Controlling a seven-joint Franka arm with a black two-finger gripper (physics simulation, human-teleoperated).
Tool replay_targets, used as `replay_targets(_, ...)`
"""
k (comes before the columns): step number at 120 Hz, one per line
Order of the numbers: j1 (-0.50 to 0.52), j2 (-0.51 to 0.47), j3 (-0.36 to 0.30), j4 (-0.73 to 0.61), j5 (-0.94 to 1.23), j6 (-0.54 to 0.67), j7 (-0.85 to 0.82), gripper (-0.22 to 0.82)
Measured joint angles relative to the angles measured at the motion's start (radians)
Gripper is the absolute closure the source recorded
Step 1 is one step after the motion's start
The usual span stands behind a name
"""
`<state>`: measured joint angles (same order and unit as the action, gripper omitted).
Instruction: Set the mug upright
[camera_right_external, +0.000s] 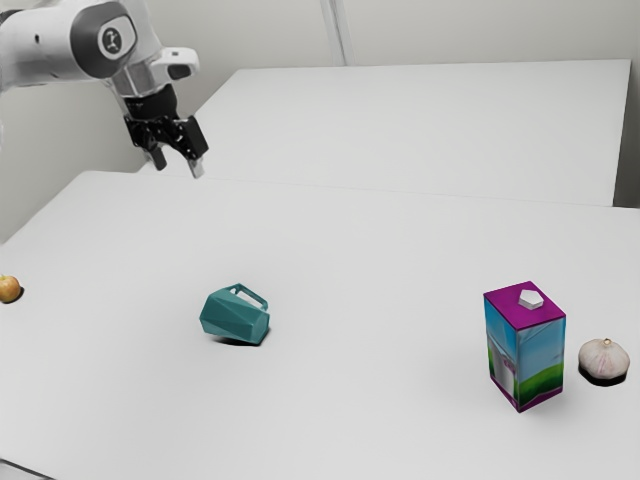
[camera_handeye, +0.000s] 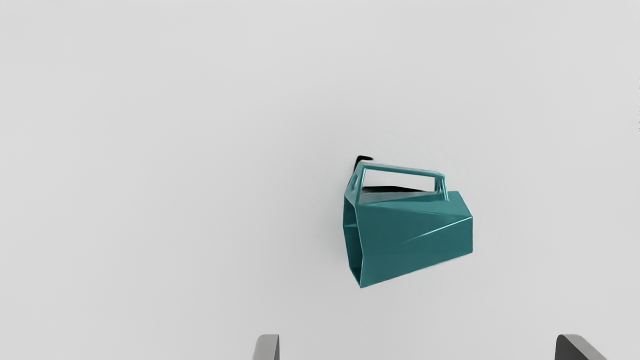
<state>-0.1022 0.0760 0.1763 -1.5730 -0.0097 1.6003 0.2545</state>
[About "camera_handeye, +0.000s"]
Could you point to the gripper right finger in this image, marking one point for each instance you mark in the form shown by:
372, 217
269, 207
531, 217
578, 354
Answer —
575, 350

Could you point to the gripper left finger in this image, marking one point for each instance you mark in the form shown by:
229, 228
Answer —
266, 348

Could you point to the teal faceted mug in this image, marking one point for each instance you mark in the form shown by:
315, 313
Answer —
410, 235

